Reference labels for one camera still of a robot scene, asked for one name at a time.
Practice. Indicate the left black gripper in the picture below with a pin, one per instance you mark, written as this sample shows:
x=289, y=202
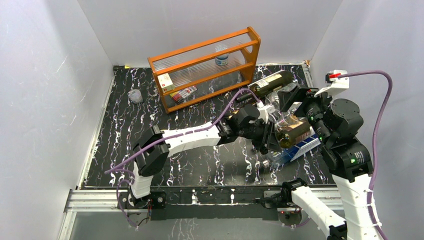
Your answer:
x=267, y=139

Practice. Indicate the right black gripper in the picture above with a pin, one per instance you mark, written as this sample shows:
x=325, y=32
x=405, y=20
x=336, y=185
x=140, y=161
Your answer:
x=295, y=93

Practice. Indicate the brown wine bottle silver cap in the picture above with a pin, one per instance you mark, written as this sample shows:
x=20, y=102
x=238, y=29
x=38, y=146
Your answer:
x=292, y=134

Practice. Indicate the clear round glass bottle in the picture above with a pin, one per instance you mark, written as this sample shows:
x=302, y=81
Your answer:
x=273, y=104

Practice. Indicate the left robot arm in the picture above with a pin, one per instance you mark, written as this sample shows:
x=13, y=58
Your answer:
x=152, y=150

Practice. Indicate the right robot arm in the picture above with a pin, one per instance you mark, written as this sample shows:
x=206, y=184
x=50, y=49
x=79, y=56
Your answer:
x=336, y=123

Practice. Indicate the dark green wine bottle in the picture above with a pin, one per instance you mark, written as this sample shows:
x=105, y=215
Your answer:
x=267, y=85

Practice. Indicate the blue square glass bottle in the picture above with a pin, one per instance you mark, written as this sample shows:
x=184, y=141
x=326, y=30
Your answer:
x=277, y=159

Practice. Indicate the orange wooden shelf rack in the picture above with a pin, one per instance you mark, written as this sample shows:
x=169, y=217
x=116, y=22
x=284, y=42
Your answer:
x=195, y=65

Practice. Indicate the small blue labelled jar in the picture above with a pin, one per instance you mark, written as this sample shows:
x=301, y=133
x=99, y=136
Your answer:
x=221, y=60

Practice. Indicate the marker pen pack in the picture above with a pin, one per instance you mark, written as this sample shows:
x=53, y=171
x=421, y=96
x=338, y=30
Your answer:
x=182, y=95

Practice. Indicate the white red small box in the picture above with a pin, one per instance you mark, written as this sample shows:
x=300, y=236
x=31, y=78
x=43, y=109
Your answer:
x=165, y=82

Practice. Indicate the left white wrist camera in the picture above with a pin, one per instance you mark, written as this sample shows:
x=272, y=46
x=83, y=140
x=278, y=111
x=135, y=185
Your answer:
x=264, y=110

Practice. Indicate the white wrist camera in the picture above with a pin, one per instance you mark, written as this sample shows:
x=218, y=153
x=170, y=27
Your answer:
x=335, y=84
x=264, y=110

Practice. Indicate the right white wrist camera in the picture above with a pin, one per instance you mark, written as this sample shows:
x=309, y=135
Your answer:
x=335, y=84

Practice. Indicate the black metal base rail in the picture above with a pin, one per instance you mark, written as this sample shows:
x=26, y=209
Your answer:
x=185, y=202

